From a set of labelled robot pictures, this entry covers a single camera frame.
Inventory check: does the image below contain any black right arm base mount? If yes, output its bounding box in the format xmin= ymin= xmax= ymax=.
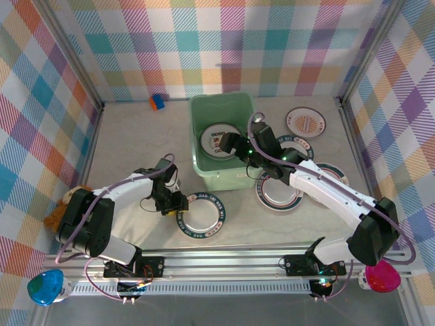
xmin=283 ymin=253 xmax=347 ymax=276

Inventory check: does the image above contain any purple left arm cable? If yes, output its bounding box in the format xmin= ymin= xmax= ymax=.
xmin=55 ymin=153 xmax=177 ymax=265

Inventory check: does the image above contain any pink dome button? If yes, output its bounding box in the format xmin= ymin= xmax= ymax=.
xmin=358 ymin=259 xmax=402 ymax=293

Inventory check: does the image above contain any teal red rim plate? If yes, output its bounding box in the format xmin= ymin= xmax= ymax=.
xmin=314 ymin=162 xmax=351 ymax=191
xmin=255 ymin=169 xmax=303 ymax=211

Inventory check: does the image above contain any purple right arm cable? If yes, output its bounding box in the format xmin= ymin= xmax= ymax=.
xmin=249 ymin=111 xmax=417 ymax=266

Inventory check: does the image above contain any blue lettered rim plate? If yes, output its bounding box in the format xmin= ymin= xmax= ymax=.
xmin=175 ymin=192 xmax=226 ymax=239
xmin=273 ymin=134 xmax=315 ymax=164

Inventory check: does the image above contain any small circuit board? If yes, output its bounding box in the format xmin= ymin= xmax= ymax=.
xmin=309 ymin=277 xmax=336 ymax=300
xmin=117 ymin=278 xmax=150 ymax=302

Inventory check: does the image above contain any orange sunburst plate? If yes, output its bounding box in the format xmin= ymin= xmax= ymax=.
xmin=284 ymin=107 xmax=328 ymax=139

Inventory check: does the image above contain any brown teddy bear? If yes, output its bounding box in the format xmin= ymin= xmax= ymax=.
xmin=43 ymin=185 xmax=92 ymax=234

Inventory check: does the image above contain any aluminium side rail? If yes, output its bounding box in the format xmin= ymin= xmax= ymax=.
xmin=336 ymin=98 xmax=388 ymax=246

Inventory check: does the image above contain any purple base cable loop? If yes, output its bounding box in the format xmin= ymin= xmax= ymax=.
xmin=84 ymin=257 xmax=143 ymax=302
xmin=324 ymin=261 xmax=354 ymax=300

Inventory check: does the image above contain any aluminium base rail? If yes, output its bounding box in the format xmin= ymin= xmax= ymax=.
xmin=43 ymin=239 xmax=414 ymax=283

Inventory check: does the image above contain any red characters plate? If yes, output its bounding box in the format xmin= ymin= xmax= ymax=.
xmin=199 ymin=124 xmax=244 ymax=160

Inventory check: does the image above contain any colourful puzzle cube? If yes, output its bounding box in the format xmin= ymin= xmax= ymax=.
xmin=148 ymin=94 xmax=166 ymax=111

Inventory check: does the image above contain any blue dome button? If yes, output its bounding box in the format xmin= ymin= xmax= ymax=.
xmin=27 ymin=269 xmax=71 ymax=308

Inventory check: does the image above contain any aluminium frame post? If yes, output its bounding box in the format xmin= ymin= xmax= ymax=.
xmin=336 ymin=0 xmax=406 ymax=103
xmin=35 ymin=0 xmax=105 ymax=109

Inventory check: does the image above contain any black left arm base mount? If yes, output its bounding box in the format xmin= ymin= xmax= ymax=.
xmin=103 ymin=255 xmax=167 ymax=280

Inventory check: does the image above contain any green plastic bin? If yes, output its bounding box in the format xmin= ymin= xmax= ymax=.
xmin=189 ymin=92 xmax=260 ymax=192

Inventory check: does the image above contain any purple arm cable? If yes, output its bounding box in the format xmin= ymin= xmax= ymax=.
xmin=55 ymin=153 xmax=177 ymax=265
xmin=249 ymin=111 xmax=417 ymax=266

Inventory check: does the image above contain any slotted cable tray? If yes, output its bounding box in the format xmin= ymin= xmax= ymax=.
xmin=67 ymin=280 xmax=315 ymax=297

